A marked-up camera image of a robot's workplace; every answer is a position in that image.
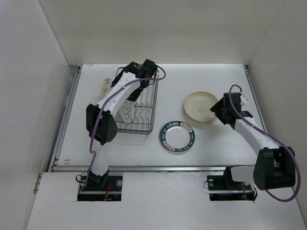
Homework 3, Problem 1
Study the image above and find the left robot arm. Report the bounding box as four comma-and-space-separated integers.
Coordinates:
86, 59, 158, 190

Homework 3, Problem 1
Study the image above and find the grey wire dish rack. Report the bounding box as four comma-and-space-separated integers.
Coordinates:
115, 81, 158, 136

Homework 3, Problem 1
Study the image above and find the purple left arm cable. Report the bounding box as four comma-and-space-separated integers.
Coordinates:
80, 64, 166, 192

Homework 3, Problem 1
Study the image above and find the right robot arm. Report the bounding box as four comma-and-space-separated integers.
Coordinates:
210, 92, 296, 190

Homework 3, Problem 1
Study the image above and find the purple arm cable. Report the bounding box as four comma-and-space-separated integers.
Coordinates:
228, 84, 302, 202
80, 64, 166, 192

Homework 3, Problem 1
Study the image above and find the yellow plate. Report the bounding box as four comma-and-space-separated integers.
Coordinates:
191, 91, 219, 124

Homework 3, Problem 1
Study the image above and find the cream white plate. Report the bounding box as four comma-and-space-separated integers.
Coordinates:
184, 92, 218, 123

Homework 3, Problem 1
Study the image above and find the white bowl green band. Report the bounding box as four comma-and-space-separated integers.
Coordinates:
159, 121, 195, 155

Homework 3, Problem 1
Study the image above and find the aluminium table rail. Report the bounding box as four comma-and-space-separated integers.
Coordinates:
52, 64, 262, 172

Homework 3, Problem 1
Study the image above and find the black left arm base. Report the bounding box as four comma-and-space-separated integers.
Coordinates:
77, 175, 123, 202

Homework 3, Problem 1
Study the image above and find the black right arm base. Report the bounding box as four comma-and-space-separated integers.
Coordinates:
203, 175, 258, 201

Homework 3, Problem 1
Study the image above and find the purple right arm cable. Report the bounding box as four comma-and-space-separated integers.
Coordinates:
228, 84, 302, 202

